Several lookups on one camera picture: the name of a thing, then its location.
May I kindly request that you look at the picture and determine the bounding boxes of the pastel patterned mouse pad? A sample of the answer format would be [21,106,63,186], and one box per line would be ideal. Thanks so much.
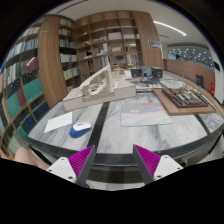
[120,103,172,127]

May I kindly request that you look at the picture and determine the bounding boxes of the dark architectural model on board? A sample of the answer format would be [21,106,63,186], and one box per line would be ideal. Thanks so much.
[153,88,216,116]

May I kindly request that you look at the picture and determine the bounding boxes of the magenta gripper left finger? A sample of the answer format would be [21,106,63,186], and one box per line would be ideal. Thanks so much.
[47,145,96,187]

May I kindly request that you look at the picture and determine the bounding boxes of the black box right on table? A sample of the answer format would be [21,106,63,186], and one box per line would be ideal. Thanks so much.
[152,67,163,78]

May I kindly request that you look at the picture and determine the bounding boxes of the person's bare knee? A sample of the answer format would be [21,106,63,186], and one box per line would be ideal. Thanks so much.
[0,146,51,171]

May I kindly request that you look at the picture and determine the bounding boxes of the black box on table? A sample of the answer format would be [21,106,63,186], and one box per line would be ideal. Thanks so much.
[131,68,142,78]
[152,67,163,78]

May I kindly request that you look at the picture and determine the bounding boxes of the black box left on table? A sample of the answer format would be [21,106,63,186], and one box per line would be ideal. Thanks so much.
[131,68,142,78]

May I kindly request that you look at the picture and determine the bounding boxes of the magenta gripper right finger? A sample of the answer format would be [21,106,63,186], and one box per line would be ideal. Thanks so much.
[133,145,182,185]

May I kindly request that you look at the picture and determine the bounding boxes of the wooden bookshelf with books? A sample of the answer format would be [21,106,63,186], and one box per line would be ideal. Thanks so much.
[0,15,81,158]

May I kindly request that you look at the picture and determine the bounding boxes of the blue and white computer mouse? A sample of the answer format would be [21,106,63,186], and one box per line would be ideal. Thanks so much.
[69,122,91,138]

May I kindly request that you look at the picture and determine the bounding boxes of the wooden wall display shelving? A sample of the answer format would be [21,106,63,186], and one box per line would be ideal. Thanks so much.
[75,11,163,82]

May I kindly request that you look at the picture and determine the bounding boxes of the white sheet of paper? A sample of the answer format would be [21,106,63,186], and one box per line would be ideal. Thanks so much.
[44,112,72,132]

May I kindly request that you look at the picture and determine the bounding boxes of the white architectural building model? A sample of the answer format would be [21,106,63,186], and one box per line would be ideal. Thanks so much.
[63,65,136,111]

